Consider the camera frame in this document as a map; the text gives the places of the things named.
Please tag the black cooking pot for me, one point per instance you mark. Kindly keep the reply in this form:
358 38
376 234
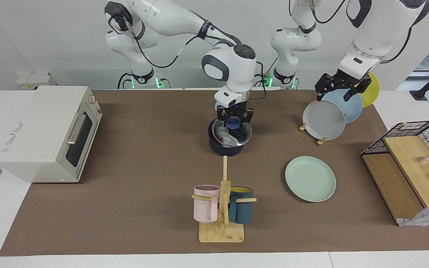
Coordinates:
225 149

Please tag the white crumpled bag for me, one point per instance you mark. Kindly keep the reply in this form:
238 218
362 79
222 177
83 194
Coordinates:
428 215

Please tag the grey plate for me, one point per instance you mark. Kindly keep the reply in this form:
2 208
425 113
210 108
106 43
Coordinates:
323 120

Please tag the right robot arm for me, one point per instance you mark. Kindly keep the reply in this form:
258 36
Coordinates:
169 20

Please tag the glass pot lid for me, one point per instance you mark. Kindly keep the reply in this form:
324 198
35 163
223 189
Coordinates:
225 137

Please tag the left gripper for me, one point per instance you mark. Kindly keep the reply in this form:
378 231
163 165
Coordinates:
348 82

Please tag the wooden plate rack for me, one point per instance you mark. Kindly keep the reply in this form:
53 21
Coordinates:
321 142

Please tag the light blue plate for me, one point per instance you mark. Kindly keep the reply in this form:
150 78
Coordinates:
350 108

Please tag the dark teal mug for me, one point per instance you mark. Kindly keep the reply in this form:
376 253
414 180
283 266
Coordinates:
243 210

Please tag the white toaster oven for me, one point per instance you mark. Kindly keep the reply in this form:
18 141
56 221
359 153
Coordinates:
39 130

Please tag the pink mug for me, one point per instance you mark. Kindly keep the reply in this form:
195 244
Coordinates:
205 206

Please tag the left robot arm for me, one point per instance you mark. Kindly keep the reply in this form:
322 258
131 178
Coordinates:
378 29

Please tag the wooden mug stand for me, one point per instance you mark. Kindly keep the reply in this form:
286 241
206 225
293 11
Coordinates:
222 232

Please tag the yellow plate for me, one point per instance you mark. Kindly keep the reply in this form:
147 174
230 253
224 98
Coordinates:
371 95

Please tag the light green plate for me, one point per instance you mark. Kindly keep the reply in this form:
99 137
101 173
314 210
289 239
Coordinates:
310 179

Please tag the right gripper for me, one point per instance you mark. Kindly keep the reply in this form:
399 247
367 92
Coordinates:
235 110

